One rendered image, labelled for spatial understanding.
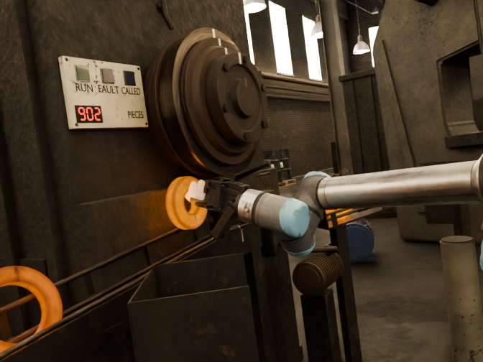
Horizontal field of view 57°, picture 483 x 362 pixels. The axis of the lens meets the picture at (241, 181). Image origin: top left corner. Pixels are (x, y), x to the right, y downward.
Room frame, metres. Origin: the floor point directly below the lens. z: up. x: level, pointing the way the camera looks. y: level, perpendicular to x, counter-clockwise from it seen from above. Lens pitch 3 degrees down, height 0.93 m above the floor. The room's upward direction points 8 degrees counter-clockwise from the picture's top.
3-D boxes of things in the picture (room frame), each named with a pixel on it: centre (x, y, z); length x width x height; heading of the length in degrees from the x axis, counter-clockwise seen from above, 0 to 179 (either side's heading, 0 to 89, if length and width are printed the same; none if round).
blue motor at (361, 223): (3.55, -0.84, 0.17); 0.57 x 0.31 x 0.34; 167
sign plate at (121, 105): (1.22, 0.33, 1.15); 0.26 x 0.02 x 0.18; 147
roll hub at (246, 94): (1.39, -0.03, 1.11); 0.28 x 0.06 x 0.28; 147
